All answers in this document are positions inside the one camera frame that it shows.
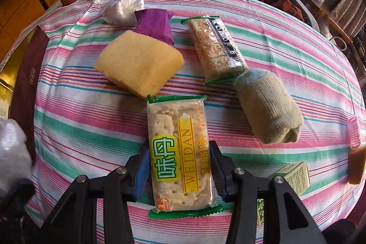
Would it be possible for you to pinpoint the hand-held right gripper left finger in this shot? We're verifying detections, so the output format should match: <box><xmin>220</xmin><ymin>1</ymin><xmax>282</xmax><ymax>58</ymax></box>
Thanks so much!
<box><xmin>40</xmin><ymin>147</ymin><xmax>151</xmax><ymax>244</ymax></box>

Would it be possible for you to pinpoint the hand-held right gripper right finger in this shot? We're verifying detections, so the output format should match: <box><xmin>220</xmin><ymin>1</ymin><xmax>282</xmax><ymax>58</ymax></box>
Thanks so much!
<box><xmin>209</xmin><ymin>140</ymin><xmax>328</xmax><ymax>244</ymax></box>

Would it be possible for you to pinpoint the yellow label cracker packet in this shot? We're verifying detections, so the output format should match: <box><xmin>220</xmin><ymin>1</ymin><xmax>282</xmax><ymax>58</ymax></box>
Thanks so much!
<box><xmin>147</xmin><ymin>94</ymin><xmax>224</xmax><ymax>219</ymax></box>

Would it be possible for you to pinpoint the white leaf print box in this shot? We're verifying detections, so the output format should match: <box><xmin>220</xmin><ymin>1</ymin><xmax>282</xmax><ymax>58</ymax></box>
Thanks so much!
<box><xmin>256</xmin><ymin>198</ymin><xmax>265</xmax><ymax>226</ymax></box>

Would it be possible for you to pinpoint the white plastic bag ball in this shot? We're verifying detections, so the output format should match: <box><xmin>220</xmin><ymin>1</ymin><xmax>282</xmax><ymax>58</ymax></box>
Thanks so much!
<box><xmin>0</xmin><ymin>118</ymin><xmax>34</xmax><ymax>196</ymax></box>
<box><xmin>103</xmin><ymin>0</ymin><xmax>145</xmax><ymax>26</ymax></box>

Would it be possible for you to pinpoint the small green white box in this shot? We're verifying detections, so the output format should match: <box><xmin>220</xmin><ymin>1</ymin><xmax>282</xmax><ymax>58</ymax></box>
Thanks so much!
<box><xmin>267</xmin><ymin>161</ymin><xmax>311</xmax><ymax>197</ymax></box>

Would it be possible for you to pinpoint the beige sock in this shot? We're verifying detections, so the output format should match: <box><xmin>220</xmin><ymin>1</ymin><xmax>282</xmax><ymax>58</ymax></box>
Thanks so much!
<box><xmin>234</xmin><ymin>69</ymin><xmax>304</xmax><ymax>145</ymax></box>

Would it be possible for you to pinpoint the yellow sponge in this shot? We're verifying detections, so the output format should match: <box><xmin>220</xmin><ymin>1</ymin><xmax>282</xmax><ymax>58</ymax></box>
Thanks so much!
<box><xmin>94</xmin><ymin>30</ymin><xmax>185</xmax><ymax>99</ymax></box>

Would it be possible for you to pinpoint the gold tin box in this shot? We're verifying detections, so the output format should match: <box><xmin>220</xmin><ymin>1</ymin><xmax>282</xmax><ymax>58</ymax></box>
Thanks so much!
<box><xmin>0</xmin><ymin>27</ymin><xmax>51</xmax><ymax>160</ymax></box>

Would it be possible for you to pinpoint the purple packet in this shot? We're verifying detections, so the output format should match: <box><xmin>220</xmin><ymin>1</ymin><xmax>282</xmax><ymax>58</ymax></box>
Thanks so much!
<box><xmin>134</xmin><ymin>9</ymin><xmax>175</xmax><ymax>47</ymax></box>

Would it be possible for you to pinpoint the black label cracker packet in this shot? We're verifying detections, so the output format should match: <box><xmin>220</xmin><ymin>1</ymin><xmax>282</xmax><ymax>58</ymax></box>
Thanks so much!
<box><xmin>180</xmin><ymin>16</ymin><xmax>249</xmax><ymax>87</ymax></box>

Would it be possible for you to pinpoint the orange sponge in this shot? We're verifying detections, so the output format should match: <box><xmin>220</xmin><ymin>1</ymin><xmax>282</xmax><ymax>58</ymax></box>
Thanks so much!
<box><xmin>347</xmin><ymin>145</ymin><xmax>366</xmax><ymax>185</ymax></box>

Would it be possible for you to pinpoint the pink hair comb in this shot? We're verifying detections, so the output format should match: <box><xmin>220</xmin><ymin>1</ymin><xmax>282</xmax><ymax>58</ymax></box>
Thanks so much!
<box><xmin>347</xmin><ymin>116</ymin><xmax>361</xmax><ymax>149</ymax></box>

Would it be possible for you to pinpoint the wooden side table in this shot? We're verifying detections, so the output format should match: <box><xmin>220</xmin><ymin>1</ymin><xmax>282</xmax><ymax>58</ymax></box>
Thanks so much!
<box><xmin>282</xmin><ymin>0</ymin><xmax>366</xmax><ymax>46</ymax></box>

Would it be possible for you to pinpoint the beige curtain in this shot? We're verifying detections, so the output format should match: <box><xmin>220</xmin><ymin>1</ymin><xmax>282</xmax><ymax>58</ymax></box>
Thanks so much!
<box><xmin>331</xmin><ymin>0</ymin><xmax>366</xmax><ymax>39</ymax></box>

